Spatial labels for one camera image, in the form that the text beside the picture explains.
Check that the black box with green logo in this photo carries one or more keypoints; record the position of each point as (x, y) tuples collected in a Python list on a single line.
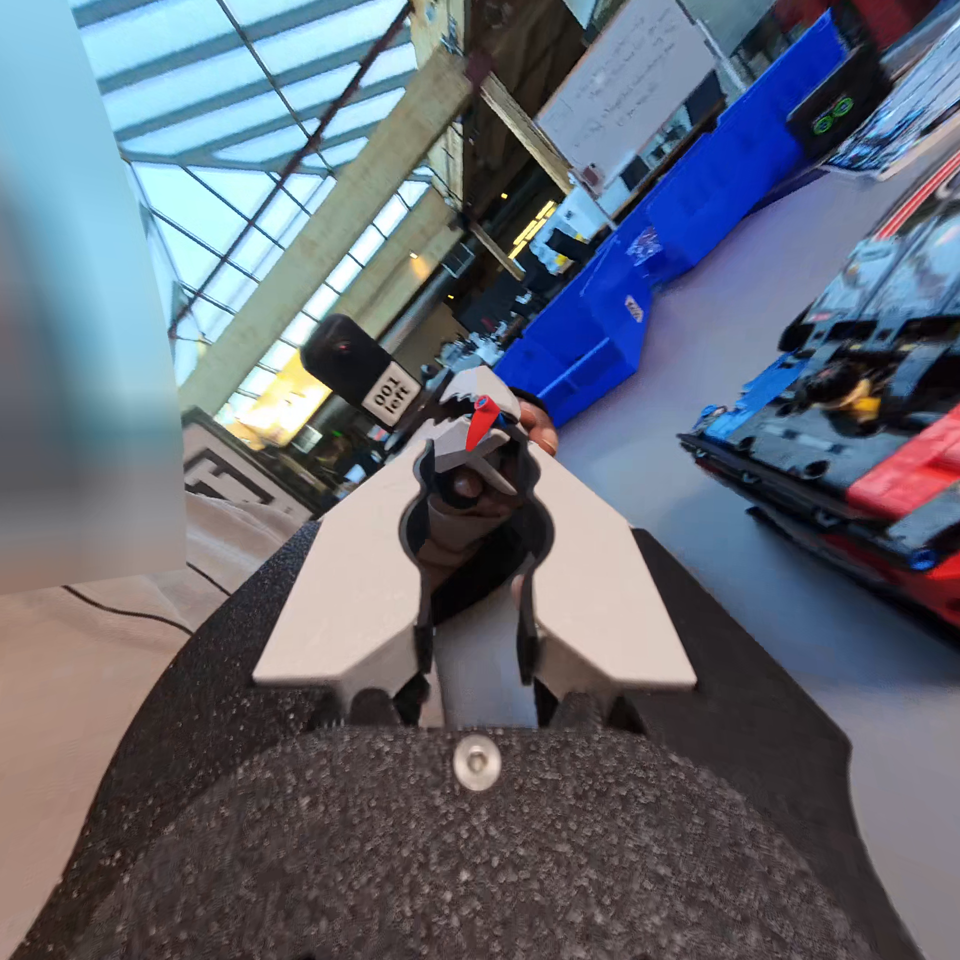
[(836, 101)]

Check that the small clear plastic bag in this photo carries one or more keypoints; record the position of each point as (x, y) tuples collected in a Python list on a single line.
[(643, 246)]

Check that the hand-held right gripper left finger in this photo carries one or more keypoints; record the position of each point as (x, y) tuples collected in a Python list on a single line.
[(345, 600)]

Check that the large blue plastic bin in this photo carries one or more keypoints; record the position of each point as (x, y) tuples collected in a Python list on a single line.
[(735, 172)]

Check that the red pointed lego piece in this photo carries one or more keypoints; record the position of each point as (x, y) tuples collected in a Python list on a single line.
[(480, 431)]

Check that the person's left hand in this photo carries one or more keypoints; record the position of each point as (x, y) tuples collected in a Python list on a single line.
[(480, 529)]

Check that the whiteboard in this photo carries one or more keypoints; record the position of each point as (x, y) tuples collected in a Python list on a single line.
[(630, 75)]

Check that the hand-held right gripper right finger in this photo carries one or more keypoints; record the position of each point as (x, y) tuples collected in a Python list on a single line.
[(615, 607)]

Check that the lego race car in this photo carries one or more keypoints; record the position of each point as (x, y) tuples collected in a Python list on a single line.
[(862, 390)]

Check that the white sign with black tag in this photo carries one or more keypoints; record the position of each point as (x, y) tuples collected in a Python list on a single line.
[(240, 469)]

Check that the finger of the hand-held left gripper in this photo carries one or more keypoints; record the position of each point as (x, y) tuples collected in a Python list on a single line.
[(454, 446), (480, 382)]

